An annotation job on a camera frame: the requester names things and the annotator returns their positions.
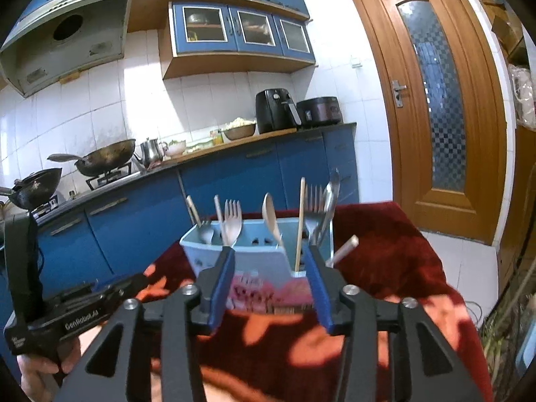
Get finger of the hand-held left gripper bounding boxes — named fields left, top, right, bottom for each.
left=107, top=273, right=148, bottom=304

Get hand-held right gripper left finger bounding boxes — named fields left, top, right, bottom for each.
left=54, top=246, right=236, bottom=402

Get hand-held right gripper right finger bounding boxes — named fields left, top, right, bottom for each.
left=301, top=244, right=486, bottom=402

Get light blue utensil holder box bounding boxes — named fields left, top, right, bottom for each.
left=180, top=218, right=336, bottom=307

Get silver metal fork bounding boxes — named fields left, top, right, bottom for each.
left=305, top=184, right=326, bottom=246
left=196, top=219, right=215, bottom=244

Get beige plastic fork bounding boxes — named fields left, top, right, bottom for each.
left=224, top=200, right=244, bottom=247

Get wooden chopstick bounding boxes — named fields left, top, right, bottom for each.
left=294, top=177, right=307, bottom=272
left=185, top=195, right=202, bottom=227
left=213, top=195, right=227, bottom=246

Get beige plastic spoon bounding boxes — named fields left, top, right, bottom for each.
left=262, top=193, right=286, bottom=257

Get silver metal spoon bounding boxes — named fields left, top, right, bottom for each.
left=322, top=169, right=341, bottom=235

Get person's left hand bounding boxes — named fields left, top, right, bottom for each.
left=19, top=335, right=82, bottom=400

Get blue lower kitchen cabinets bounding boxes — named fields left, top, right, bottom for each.
left=0, top=123, right=361, bottom=331

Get red floral printed blanket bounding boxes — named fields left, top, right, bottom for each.
left=77, top=202, right=495, bottom=402

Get gas stove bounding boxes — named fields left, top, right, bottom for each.
left=86, top=165, right=132, bottom=189

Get dark blackened wok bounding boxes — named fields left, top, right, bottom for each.
left=8, top=168, right=63, bottom=210

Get large metal wok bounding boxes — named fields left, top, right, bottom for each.
left=74, top=139, right=137, bottom=177

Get steel kettle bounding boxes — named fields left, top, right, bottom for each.
left=140, top=137, right=168, bottom=167

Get bowl of chopped cabbage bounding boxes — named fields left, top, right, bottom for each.
left=222, top=118, right=257, bottom=141

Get dark rice cooker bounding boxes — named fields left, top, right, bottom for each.
left=296, top=97, right=343, bottom=128

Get black air fryer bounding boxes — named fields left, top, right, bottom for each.
left=255, top=88, right=302, bottom=135

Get grey range hood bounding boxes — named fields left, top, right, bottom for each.
left=0, top=0, right=134, bottom=99

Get wooden door with glass panel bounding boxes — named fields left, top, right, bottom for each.
left=344, top=0, right=518, bottom=246

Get white packaged goods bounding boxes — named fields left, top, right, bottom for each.
left=509, top=65, right=536, bottom=128

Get cardboard box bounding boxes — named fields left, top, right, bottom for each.
left=491, top=14, right=524, bottom=51

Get metal door handle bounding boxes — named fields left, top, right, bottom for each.
left=390, top=79, right=408, bottom=107

